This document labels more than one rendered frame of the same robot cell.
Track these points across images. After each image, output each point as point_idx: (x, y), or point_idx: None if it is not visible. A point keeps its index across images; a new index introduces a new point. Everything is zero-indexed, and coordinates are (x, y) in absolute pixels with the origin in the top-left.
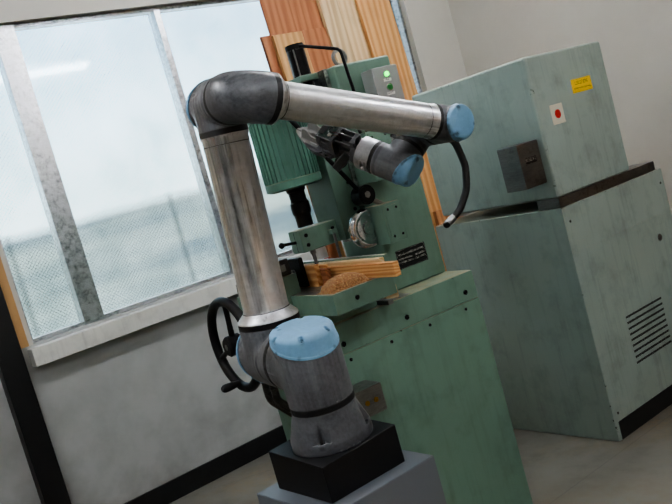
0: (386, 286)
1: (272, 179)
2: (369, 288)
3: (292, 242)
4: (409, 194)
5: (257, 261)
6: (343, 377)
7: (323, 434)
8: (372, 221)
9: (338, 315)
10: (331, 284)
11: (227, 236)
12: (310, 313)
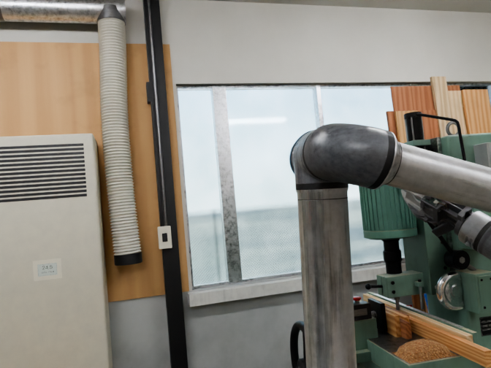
0: (470, 366)
1: (370, 226)
2: (451, 366)
3: (378, 285)
4: None
5: (329, 332)
6: None
7: None
8: (462, 285)
9: None
10: (410, 350)
11: (304, 295)
12: (382, 366)
